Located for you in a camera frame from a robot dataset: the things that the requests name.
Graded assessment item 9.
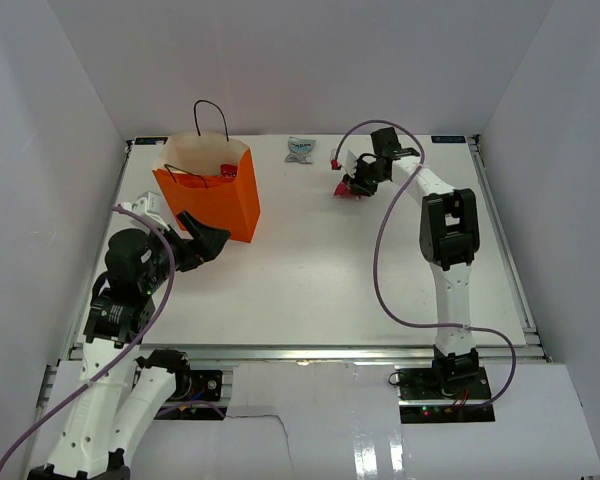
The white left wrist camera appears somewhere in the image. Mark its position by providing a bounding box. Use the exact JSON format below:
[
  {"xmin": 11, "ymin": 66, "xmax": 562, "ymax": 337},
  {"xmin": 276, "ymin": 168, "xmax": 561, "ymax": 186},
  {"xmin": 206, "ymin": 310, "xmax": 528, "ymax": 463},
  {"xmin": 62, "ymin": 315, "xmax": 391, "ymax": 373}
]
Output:
[{"xmin": 119, "ymin": 191, "xmax": 168, "ymax": 228}]

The blue silver snack packet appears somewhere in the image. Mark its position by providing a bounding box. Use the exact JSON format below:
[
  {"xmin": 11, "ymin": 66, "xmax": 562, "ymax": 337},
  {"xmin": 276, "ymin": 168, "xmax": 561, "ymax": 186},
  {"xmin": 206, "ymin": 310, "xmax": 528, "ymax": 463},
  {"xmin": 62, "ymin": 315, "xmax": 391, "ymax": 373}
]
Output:
[{"xmin": 285, "ymin": 136, "xmax": 316, "ymax": 164}]

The pink mints packet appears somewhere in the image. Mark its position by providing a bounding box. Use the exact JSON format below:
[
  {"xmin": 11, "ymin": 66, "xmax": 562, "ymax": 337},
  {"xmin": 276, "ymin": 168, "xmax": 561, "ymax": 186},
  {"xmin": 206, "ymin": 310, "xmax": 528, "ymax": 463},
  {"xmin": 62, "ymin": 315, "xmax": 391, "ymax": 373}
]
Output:
[{"xmin": 333, "ymin": 181, "xmax": 359, "ymax": 198}]

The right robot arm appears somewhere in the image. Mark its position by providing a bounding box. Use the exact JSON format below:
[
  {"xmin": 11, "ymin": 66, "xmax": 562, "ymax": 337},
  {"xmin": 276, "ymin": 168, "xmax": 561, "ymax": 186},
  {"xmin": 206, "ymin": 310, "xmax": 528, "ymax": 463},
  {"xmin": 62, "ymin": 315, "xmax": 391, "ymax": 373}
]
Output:
[{"xmin": 330, "ymin": 123, "xmax": 480, "ymax": 399}]

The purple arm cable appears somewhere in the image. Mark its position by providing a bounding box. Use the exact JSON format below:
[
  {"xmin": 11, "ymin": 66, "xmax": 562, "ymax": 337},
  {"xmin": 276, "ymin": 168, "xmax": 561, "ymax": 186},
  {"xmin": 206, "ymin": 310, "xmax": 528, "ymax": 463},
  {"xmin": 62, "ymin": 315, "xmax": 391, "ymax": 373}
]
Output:
[
  {"xmin": 327, "ymin": 118, "xmax": 518, "ymax": 411},
  {"xmin": 0, "ymin": 204, "xmax": 177, "ymax": 479}
]

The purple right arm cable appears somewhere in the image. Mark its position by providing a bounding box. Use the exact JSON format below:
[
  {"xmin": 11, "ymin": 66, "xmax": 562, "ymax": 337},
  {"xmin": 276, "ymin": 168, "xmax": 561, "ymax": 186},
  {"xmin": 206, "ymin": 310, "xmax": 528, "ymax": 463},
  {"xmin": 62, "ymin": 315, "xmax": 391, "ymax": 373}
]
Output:
[{"xmin": 327, "ymin": 118, "xmax": 518, "ymax": 411}]

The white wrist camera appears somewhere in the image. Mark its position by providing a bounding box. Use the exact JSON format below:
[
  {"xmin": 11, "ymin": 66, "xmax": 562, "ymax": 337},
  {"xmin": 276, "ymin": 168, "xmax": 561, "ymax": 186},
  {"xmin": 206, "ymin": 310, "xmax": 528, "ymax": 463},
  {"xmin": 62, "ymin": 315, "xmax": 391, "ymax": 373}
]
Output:
[
  {"xmin": 119, "ymin": 191, "xmax": 168, "ymax": 228},
  {"xmin": 329, "ymin": 149, "xmax": 359, "ymax": 177}
]

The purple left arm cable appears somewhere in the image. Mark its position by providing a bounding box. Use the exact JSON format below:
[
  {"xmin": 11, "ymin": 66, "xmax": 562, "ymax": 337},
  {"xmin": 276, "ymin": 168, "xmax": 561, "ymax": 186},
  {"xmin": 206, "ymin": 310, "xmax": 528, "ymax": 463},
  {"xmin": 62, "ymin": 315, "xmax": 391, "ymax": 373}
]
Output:
[{"xmin": 0, "ymin": 204, "xmax": 177, "ymax": 479}]

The aluminium table edge rail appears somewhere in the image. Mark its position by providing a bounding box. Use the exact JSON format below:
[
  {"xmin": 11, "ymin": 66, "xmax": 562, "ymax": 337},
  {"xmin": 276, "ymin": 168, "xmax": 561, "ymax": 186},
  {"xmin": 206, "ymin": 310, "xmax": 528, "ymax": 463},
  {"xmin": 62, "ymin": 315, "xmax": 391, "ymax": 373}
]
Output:
[{"xmin": 67, "ymin": 344, "xmax": 546, "ymax": 363}]

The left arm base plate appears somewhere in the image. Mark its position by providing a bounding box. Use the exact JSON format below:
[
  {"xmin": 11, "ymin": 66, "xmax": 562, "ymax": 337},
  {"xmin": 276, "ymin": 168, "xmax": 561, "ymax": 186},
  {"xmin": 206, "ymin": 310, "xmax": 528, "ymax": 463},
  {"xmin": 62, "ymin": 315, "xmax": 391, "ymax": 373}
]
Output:
[{"xmin": 167, "ymin": 369, "xmax": 223, "ymax": 402}]

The orange paper bag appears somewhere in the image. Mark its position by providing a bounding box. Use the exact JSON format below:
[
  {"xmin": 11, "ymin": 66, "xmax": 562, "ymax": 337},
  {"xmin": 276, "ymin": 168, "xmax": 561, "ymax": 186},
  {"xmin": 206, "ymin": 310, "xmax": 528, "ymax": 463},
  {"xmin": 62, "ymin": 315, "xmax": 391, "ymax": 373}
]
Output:
[{"xmin": 151, "ymin": 99, "xmax": 261, "ymax": 245}]

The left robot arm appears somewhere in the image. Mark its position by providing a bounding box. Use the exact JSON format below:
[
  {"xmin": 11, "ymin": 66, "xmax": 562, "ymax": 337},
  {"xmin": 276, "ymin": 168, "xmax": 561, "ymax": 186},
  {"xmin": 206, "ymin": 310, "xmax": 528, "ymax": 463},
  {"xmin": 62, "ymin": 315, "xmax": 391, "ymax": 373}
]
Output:
[{"xmin": 28, "ymin": 211, "xmax": 230, "ymax": 479}]

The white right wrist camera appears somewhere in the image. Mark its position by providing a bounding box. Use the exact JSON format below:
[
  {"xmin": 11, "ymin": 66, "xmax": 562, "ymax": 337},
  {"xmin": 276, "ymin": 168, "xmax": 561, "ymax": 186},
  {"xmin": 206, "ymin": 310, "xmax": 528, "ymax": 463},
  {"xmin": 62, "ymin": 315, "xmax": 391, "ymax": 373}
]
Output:
[{"xmin": 329, "ymin": 149, "xmax": 359, "ymax": 177}]

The cassava chips bag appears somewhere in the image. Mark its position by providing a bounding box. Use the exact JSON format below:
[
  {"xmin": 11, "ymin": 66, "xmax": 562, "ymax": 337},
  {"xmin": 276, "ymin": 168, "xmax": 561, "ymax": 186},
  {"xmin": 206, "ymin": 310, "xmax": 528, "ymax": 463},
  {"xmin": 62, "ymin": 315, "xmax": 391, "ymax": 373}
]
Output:
[{"xmin": 169, "ymin": 169, "xmax": 222, "ymax": 188}]

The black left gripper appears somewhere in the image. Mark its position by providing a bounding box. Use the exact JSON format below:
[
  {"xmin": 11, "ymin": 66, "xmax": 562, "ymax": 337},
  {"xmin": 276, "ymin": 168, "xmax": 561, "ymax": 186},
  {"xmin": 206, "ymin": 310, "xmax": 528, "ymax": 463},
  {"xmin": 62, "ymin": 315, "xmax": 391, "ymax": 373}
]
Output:
[{"xmin": 140, "ymin": 209, "xmax": 230, "ymax": 292}]

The white front cover panel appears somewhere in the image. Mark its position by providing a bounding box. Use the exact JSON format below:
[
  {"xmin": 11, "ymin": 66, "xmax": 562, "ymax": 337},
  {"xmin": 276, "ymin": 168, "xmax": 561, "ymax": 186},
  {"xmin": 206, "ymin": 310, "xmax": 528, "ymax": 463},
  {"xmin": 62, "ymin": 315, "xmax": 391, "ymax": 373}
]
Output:
[{"xmin": 131, "ymin": 363, "xmax": 600, "ymax": 479}]

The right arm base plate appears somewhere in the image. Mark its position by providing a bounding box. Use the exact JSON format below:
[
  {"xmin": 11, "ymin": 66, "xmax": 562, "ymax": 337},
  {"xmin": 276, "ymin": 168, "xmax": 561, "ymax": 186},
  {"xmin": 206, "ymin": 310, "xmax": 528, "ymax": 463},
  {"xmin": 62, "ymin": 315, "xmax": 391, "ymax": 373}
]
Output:
[{"xmin": 387, "ymin": 367, "xmax": 496, "ymax": 425}]

